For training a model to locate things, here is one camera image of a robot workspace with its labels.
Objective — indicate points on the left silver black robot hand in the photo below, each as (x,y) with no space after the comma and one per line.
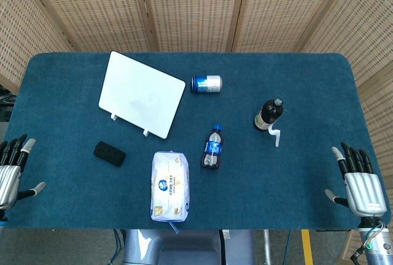
(9,179)

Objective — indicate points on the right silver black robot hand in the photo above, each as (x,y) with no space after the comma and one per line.
(365,191)

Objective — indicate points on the black felt whiteboard eraser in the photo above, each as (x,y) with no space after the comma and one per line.
(109,153)

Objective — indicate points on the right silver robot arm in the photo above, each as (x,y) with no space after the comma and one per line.
(379,243)

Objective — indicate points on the white magnetic whiteboard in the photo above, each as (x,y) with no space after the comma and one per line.
(141,93)

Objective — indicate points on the tissue paper pack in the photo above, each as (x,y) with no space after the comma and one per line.
(170,185)

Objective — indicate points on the dark background equipment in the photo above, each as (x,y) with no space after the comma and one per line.
(6,102)

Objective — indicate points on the blue table cloth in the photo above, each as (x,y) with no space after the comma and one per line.
(276,185)

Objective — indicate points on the white paper strip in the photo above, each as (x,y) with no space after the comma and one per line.
(277,137)

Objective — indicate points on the metal table leg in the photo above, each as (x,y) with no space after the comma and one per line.
(267,246)

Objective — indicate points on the brown tea bottle black cap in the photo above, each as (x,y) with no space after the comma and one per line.
(267,114)

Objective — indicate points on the small cola bottle blue cap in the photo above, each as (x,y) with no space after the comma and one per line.
(212,151)

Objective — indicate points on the grey robot torso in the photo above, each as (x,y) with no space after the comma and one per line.
(184,249)

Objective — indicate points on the blue white drink can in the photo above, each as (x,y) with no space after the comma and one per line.
(207,84)

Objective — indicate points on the woven bamboo folding screen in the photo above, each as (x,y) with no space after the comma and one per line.
(196,7)

